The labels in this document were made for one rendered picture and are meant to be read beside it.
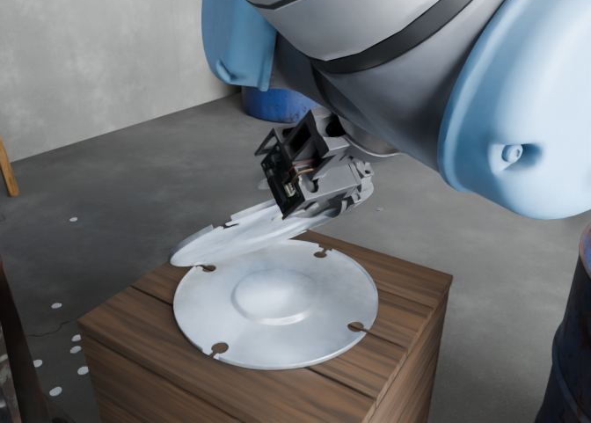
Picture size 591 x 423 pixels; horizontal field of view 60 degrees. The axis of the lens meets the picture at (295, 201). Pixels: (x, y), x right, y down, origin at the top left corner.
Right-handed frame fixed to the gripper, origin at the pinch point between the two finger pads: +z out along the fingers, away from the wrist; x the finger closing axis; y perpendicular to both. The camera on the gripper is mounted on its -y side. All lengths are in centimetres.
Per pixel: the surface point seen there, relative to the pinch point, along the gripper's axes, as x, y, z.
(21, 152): -93, 12, 166
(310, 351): 16.4, 0.3, 10.8
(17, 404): 7, 33, 40
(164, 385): 13.0, 16.7, 18.4
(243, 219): -0.1, 6.2, 1.4
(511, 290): 27, -78, 49
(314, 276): 7.3, -9.3, 19.7
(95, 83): -117, -24, 160
